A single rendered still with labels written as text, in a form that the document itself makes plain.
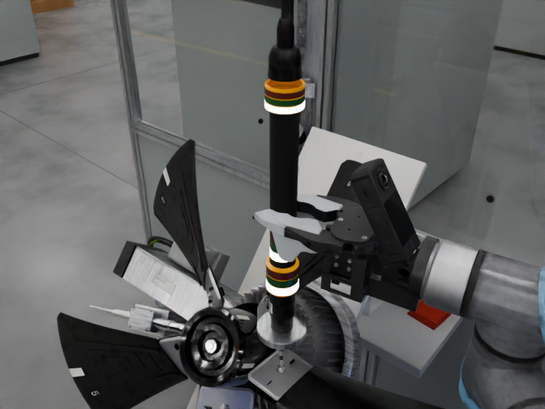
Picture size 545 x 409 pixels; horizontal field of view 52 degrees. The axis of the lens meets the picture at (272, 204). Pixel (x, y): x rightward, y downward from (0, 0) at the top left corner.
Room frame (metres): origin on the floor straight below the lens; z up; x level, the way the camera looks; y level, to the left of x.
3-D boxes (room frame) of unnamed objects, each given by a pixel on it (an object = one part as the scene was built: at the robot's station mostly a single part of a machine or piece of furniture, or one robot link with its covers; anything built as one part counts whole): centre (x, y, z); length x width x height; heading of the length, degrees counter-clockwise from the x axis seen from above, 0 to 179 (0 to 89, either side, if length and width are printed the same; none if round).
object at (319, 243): (0.52, -0.06, 1.48); 0.09 x 0.05 x 0.02; 69
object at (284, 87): (0.57, -0.01, 1.63); 0.04 x 0.04 x 0.03
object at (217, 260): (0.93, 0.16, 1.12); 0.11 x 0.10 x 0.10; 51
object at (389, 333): (1.07, -0.27, 0.84); 0.36 x 0.24 x 0.03; 51
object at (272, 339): (0.58, -0.01, 1.32); 0.09 x 0.07 x 0.10; 176
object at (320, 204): (0.58, -0.04, 1.46); 0.09 x 0.03 x 0.06; 52
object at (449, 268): (0.47, -0.19, 1.46); 0.08 x 0.05 x 0.08; 151
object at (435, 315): (1.04, -0.40, 0.87); 0.08 x 0.08 x 0.02; 44
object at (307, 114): (1.19, -0.06, 1.37); 0.10 x 0.07 x 0.08; 176
